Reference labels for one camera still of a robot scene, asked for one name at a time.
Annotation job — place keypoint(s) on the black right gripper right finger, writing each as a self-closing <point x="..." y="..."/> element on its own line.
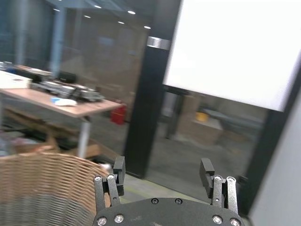
<point x="207" y="174"/>

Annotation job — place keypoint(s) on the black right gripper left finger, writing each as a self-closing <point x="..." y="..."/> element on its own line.
<point x="118" y="169"/>

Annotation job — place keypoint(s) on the woven tan grey laundry basket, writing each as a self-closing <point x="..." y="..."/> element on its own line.
<point x="47" y="183"/>

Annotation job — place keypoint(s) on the beige concrete block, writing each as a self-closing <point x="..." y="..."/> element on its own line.
<point x="202" y="131"/>

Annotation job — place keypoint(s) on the red fire extinguisher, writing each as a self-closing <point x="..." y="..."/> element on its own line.
<point x="117" y="115"/>

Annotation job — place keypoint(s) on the yellow bucket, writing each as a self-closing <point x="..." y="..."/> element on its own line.
<point x="201" y="116"/>

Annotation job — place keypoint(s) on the grey stone slab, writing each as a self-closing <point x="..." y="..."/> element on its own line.
<point x="232" y="116"/>

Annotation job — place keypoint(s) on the wide black column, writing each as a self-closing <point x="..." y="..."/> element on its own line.
<point x="145" y="106"/>

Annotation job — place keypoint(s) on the wooden office desk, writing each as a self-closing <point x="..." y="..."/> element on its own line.
<point x="77" y="107"/>

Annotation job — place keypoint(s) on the grey metal desk equipment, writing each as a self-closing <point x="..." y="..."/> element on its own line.
<point x="70" y="93"/>

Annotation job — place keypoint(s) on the black desk monitor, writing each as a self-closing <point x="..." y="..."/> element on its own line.
<point x="67" y="77"/>

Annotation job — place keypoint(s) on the frosted white glass panel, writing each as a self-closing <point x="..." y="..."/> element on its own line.
<point x="235" y="47"/>

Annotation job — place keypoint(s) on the white flat box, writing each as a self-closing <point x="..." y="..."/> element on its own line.
<point x="11" y="80"/>

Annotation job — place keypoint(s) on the black door post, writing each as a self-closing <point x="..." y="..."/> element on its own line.
<point x="263" y="153"/>

